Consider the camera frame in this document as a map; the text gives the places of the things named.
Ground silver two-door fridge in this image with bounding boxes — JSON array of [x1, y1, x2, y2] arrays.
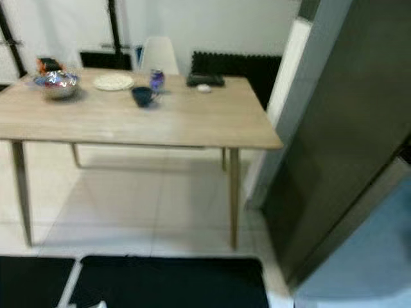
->
[[260, 0, 411, 308]]

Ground silver bowl with wrapped sweets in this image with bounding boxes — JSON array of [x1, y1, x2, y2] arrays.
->
[[31, 69, 81, 101]]

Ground orange and black packet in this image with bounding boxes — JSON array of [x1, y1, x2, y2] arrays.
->
[[37, 56, 64, 74]]

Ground black floor mat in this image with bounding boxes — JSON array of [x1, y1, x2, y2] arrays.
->
[[0, 255, 76, 308], [67, 257, 270, 308]]

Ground round woven placemat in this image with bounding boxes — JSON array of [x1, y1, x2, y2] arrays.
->
[[92, 73, 136, 92]]

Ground small black foam panel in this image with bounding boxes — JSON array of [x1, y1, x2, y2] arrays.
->
[[79, 51, 132, 70]]

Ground dark blue cup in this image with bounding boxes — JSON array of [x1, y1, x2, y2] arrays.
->
[[131, 87, 158, 108]]

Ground wooden table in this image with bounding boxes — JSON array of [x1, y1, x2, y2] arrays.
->
[[0, 67, 284, 251]]

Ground purple drink can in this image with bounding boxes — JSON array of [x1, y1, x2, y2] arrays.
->
[[150, 69, 166, 94]]

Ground white plastic chair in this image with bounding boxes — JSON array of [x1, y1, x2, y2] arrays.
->
[[140, 35, 180, 75]]

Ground flat black box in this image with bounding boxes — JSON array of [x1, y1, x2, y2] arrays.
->
[[186, 73, 226, 88]]

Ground wide black foam panel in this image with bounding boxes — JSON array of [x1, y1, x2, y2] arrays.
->
[[191, 51, 283, 110]]

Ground black door frame bar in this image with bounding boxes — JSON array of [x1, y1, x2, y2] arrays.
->
[[108, 0, 124, 53], [0, 6, 28, 83]]

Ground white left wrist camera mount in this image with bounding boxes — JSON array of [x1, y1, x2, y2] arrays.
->
[[61, 300, 109, 308]]

